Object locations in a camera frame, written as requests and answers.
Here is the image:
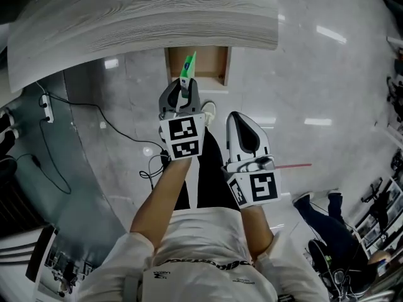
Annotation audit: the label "red floor tape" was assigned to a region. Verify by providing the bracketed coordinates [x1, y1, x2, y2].
[275, 162, 313, 170]

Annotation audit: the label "long black cable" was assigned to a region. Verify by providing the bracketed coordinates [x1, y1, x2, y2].
[47, 94, 173, 188]

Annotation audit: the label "white printed t-shirt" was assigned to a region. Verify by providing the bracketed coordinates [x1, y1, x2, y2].
[77, 206, 330, 302]

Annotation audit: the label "person's left forearm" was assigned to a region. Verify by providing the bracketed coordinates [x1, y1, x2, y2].
[129, 158, 193, 252]

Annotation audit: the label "person's white shoe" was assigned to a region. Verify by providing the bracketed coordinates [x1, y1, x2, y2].
[200, 101, 217, 127]

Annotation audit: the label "black cable with adapter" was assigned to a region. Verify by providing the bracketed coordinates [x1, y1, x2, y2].
[14, 118, 72, 195]

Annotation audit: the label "person's right forearm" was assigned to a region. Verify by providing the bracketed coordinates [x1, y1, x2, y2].
[239, 203, 274, 261]

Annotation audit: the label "green and white small object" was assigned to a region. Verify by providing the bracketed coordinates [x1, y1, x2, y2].
[179, 51, 198, 99]

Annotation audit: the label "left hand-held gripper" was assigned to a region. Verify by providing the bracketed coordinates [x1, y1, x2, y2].
[158, 79, 206, 162]

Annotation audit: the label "grey wooden desk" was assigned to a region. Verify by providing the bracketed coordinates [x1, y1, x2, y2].
[6, 0, 280, 94]

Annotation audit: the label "white power strip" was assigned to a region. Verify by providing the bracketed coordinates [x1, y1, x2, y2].
[39, 94, 55, 124]

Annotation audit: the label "wooden drawer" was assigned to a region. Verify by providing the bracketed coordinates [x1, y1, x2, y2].
[164, 45, 232, 91]

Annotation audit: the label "person's black trousers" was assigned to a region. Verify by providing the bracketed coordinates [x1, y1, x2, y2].
[174, 129, 242, 211]

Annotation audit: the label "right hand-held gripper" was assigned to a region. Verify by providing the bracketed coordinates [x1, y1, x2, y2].
[220, 111, 282, 210]

